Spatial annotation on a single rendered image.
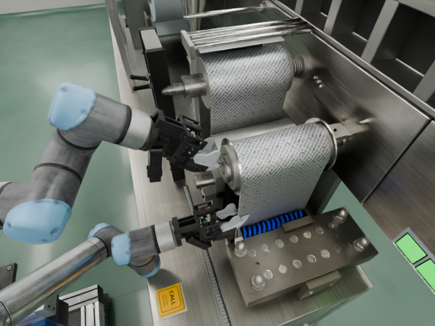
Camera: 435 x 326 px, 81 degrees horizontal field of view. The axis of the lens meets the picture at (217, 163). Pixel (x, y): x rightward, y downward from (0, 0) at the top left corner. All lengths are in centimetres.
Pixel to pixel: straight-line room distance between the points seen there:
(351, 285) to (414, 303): 121
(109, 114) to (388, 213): 65
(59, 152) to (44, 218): 12
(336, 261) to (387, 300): 126
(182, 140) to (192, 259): 49
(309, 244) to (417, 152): 37
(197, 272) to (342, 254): 44
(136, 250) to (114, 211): 150
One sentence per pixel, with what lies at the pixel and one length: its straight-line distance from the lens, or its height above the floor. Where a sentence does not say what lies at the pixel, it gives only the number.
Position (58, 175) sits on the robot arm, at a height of 142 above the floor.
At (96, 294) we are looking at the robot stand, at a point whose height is 23.
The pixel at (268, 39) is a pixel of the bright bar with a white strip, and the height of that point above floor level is 144.
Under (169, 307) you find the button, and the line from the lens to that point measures 84.
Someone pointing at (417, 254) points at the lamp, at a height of 119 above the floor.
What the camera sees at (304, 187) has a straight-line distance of 76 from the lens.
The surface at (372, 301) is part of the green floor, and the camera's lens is 202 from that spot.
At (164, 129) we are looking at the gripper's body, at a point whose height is 142.
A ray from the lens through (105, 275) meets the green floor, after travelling 196.
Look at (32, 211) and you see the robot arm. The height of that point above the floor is 143.
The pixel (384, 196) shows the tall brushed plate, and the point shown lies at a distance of 74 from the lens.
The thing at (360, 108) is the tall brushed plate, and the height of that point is 136.
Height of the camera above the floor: 174
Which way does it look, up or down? 49 degrees down
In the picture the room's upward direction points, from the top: straight up
